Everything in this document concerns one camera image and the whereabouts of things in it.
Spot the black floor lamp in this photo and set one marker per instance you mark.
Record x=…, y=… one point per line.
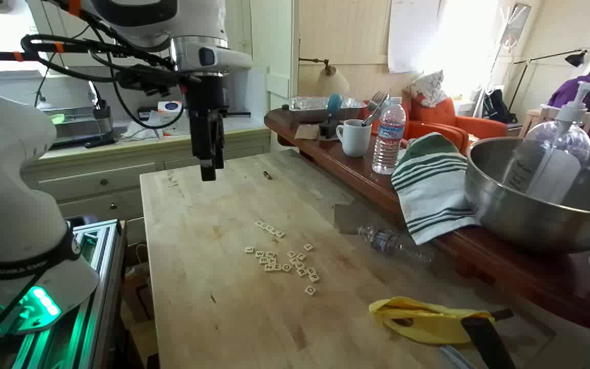
x=548, y=63

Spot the crushed clear plastic bottle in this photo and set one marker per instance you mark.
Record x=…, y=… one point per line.
x=385, y=240

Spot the white green striped towel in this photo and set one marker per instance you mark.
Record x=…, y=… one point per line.
x=431, y=191

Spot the white tape roll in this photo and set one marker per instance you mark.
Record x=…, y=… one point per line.
x=168, y=107

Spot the clear pump sanitizer bottle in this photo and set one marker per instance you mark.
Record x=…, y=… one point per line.
x=553, y=154

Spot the large stainless steel bowl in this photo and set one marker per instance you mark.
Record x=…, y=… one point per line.
x=548, y=211

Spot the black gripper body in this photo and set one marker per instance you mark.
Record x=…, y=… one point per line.
x=204, y=115

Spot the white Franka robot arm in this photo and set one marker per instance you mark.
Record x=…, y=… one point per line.
x=8, y=177

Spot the black countertop appliance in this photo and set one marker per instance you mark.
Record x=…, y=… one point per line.
x=76, y=124

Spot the cream cabinet with drawers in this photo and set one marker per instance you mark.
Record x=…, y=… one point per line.
x=102, y=177

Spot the yellow banana peel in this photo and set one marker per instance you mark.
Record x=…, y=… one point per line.
x=420, y=321

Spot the white shallow tray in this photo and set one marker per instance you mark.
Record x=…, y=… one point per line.
x=321, y=104

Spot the white paper wall sheet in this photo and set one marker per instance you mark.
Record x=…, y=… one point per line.
x=411, y=34

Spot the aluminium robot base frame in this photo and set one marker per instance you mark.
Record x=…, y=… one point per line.
x=92, y=300

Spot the upright clear water bottle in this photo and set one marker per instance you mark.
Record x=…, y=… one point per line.
x=387, y=140

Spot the small dark crumb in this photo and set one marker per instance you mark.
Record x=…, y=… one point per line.
x=266, y=174

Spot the cream table lamp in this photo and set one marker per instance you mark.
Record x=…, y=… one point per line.
x=329, y=81

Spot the white ceramic mug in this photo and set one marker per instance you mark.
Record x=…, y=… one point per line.
x=354, y=138

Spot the orange armchair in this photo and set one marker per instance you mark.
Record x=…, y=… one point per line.
x=445, y=120

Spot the dark brown wooden counter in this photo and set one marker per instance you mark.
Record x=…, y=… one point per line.
x=513, y=268

